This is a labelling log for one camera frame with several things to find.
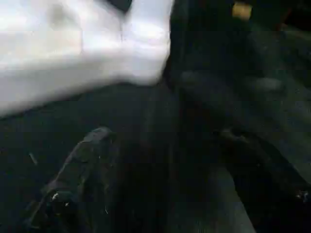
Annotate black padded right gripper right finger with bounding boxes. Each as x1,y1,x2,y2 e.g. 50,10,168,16
219,128,311,233

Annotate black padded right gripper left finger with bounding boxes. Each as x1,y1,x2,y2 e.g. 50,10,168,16
23,127,118,233

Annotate white plastic table top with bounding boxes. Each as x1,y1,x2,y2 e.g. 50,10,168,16
0,0,176,120

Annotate black work mat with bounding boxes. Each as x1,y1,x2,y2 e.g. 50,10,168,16
0,0,311,233

